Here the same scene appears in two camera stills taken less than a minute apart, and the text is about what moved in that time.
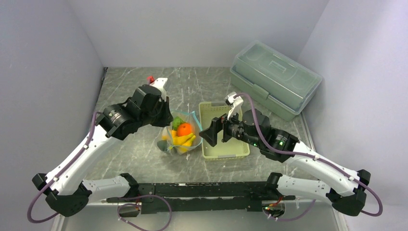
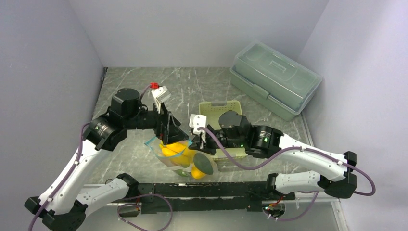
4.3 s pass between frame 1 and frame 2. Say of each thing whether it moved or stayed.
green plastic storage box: stayed
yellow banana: moved
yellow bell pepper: moved
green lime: moved
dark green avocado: moved
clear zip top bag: moved
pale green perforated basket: stayed
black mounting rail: stayed
